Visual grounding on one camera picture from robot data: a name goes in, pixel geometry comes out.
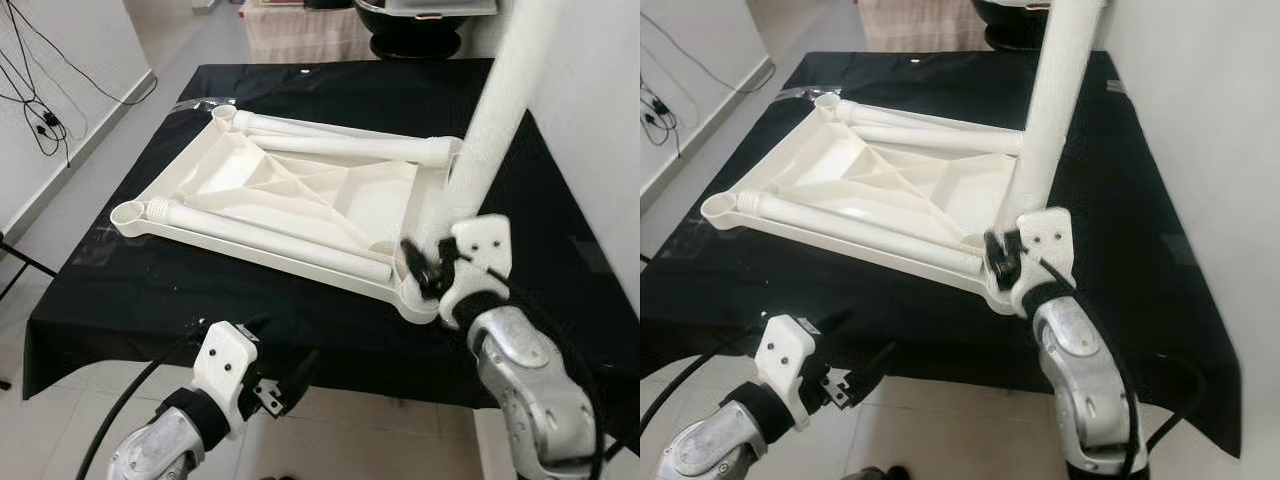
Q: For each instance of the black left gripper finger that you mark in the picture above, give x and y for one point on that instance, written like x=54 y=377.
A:
x=303 y=367
x=872 y=360

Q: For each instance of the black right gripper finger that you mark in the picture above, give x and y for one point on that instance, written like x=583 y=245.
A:
x=414 y=253
x=990 y=250

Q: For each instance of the black tablecloth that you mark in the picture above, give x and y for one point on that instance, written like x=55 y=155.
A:
x=250 y=320
x=850 y=300

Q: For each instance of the short clear tape strip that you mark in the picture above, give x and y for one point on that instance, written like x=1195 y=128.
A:
x=1115 y=86
x=1182 y=252
x=585 y=255

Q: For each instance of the black round basin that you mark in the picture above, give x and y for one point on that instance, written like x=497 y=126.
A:
x=410 y=35
x=1010 y=25

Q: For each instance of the cross-shaped clear tape patch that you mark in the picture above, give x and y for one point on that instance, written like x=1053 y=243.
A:
x=95 y=245

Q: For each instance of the beige woven rug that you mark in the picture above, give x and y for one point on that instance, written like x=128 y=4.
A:
x=920 y=25
x=300 y=35

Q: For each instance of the long clear tape strip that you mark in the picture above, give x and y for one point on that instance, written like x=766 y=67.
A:
x=205 y=102
x=812 y=93

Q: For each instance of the black folding chair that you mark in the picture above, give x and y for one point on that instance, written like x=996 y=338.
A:
x=28 y=258

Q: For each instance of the black power adapter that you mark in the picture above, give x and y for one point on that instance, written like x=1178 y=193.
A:
x=48 y=121
x=657 y=110

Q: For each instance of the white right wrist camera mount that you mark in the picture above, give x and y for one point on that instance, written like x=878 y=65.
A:
x=485 y=245
x=1050 y=240

